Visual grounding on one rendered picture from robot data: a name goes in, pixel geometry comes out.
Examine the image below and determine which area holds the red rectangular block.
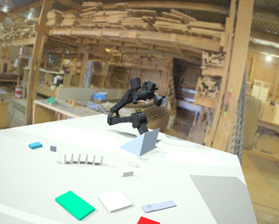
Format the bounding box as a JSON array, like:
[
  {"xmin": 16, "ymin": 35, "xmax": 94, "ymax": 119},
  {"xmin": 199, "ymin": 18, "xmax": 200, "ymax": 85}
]
[{"xmin": 138, "ymin": 217, "xmax": 160, "ymax": 224}]

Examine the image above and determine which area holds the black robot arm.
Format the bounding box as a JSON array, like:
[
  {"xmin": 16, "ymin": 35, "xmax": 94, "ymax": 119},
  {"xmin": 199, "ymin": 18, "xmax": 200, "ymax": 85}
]
[{"xmin": 107, "ymin": 78, "xmax": 156, "ymax": 135}]

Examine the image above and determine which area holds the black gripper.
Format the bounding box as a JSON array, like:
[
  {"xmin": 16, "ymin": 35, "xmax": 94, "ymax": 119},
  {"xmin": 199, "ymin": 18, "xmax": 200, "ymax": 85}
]
[{"xmin": 142, "ymin": 83, "xmax": 165, "ymax": 107}]

